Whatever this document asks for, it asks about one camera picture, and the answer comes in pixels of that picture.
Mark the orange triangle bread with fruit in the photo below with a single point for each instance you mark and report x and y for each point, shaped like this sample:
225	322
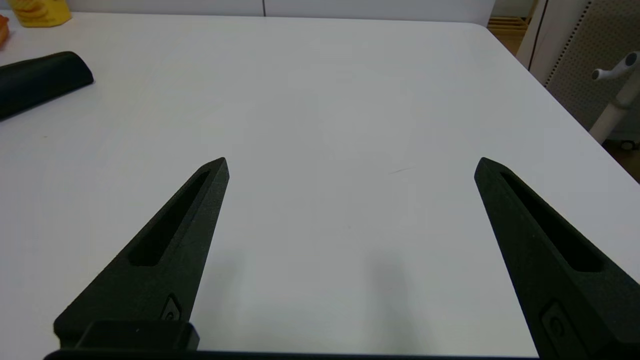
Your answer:
3	31

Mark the white perforated partition panel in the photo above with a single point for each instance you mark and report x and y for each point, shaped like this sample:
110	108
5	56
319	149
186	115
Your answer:
580	45

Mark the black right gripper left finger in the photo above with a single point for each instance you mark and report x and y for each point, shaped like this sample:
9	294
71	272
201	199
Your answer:
170	270

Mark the white desk leg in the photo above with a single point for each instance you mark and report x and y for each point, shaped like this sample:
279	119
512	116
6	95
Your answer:
612	117

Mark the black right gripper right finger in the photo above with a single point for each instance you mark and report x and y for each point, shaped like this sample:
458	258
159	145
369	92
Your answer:
560	300

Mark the wooden slatted rack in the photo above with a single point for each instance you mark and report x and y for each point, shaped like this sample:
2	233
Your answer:
507	24

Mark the yellow potato chips canister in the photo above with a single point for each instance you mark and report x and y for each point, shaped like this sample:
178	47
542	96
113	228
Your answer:
40	12

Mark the caster wheel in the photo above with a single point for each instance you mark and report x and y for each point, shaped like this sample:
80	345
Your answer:
628	145

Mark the black soft pouch case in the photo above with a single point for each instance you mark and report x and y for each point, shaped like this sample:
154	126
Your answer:
40	81

